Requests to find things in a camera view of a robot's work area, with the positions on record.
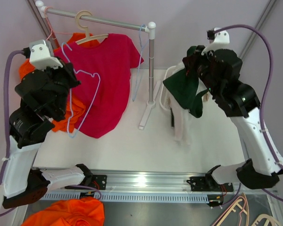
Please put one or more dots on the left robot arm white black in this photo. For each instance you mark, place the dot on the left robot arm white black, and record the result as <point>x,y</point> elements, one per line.
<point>44,96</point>

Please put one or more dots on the light blue wire hanger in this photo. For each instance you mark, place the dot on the light blue wire hanger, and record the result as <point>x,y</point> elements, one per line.
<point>138,77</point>
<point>78,72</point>

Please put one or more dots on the magenta t shirt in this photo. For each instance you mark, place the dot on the magenta t shirt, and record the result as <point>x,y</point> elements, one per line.
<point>113,60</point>

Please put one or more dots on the metal clothes rack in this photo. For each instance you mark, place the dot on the metal clothes rack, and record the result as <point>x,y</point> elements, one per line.
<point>150,29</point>

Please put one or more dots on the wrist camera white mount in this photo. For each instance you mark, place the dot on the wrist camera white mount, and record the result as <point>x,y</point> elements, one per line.
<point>217,40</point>
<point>42,56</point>

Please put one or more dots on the green and white t shirt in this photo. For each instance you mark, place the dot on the green and white t shirt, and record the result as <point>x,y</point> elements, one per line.
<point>186,95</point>

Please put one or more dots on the aluminium rail frame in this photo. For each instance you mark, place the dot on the aluminium rail frame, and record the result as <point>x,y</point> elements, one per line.
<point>118,181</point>

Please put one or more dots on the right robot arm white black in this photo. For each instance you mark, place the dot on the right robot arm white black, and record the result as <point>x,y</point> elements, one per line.
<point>219,71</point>

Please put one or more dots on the beige hanger on floor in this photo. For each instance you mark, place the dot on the beige hanger on floor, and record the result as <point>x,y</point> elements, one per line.
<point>268,220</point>

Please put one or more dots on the pink wire hanger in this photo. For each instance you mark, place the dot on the pink wire hanger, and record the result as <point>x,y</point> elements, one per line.
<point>52,33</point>

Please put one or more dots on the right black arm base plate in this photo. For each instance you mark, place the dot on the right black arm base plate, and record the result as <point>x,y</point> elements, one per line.
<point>199,184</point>

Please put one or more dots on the slotted grey cable duct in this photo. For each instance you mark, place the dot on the slotted grey cable duct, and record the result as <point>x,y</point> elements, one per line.
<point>133,197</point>

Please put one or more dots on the pink hanger on floor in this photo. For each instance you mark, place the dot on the pink hanger on floor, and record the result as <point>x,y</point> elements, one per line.
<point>239,206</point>

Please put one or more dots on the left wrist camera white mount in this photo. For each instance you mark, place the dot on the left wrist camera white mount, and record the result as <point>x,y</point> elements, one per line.
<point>42,56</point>

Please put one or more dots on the white perforated plastic basket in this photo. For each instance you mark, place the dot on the white perforated plastic basket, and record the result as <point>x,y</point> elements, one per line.
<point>164,99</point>

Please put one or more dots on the orange cloth pile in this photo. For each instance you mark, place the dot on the orange cloth pile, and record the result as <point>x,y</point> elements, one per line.
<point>87,211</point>

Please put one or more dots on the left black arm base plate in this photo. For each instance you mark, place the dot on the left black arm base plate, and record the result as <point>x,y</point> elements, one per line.
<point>95,181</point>

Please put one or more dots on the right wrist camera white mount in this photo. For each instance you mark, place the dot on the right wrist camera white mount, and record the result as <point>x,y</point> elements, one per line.
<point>217,40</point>

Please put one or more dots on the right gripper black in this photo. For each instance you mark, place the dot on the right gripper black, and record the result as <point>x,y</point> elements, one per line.
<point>192,61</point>

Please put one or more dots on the orange t shirt on hanger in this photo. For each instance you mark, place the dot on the orange t shirt on hanger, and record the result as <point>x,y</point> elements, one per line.
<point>77,105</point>

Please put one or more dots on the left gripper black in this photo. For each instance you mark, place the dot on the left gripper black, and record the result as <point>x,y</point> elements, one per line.
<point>66,70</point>

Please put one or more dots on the beige wooden hanger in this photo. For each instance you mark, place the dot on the beige wooden hanger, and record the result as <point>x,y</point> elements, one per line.
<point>85,26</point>

